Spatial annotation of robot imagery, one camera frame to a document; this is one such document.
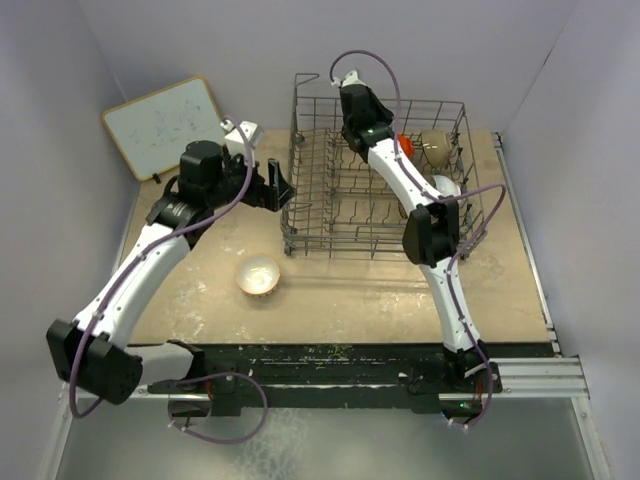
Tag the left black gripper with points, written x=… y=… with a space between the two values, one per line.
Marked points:
x=273 y=197

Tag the grey wire dish rack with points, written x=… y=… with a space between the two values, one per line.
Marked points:
x=342 y=206

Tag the beige white bowl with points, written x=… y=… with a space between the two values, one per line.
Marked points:
x=258 y=275

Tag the orange bowl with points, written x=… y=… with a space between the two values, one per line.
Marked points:
x=406 y=145

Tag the black glossy bowl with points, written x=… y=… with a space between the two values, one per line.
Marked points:
x=437 y=147

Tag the white ceramic bowl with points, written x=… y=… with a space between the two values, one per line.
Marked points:
x=445 y=186

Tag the brown rimmed cream bowl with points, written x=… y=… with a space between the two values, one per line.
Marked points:
x=402 y=211

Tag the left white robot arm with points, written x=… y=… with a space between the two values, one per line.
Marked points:
x=92 y=351

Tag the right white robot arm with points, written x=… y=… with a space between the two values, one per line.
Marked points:
x=431 y=236

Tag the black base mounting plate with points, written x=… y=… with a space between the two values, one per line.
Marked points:
x=420 y=377

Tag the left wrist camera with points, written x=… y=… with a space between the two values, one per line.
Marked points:
x=241 y=139

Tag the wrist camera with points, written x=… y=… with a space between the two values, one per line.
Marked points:
x=241 y=139
x=350 y=79

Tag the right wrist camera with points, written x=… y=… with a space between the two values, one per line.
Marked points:
x=350 y=79

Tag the small whiteboard with wood frame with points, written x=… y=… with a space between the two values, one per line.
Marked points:
x=152 y=132

